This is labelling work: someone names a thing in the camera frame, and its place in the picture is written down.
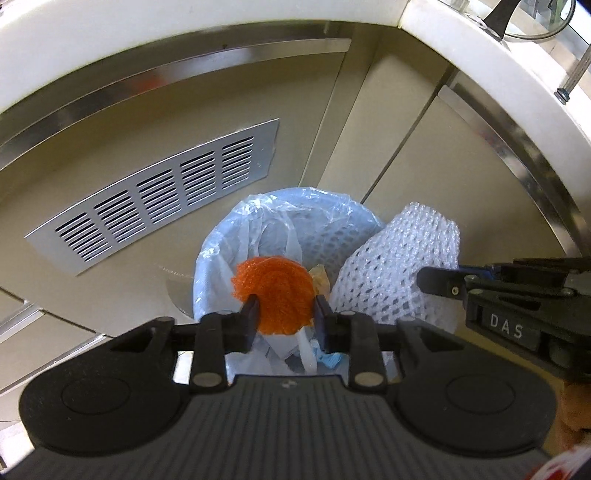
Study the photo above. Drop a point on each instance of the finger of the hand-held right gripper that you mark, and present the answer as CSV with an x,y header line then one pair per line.
x,y
438,281
531,267

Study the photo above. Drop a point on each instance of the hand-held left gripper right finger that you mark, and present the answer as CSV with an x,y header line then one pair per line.
x,y
323,327

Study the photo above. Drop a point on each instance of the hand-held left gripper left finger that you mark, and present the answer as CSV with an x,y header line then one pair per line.
x,y
249,323

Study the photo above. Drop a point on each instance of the blue face mask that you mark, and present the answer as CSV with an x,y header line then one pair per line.
x,y
330,359

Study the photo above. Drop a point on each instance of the orange mesh ball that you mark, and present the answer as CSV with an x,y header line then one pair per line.
x,y
277,290

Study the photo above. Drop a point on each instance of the white foam net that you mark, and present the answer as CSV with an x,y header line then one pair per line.
x,y
392,249

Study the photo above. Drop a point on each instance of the blue lined trash bin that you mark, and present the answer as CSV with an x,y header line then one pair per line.
x,y
221,258

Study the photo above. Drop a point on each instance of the person's right hand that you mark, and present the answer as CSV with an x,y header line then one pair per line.
x,y
577,410

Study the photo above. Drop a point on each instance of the silver cabinet vent grille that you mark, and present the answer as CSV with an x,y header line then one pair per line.
x,y
152,198

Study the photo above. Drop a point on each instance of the metal dish rack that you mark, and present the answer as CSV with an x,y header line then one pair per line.
x,y
572,78

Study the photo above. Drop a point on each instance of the glass pot lid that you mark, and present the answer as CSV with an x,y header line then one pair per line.
x,y
531,18

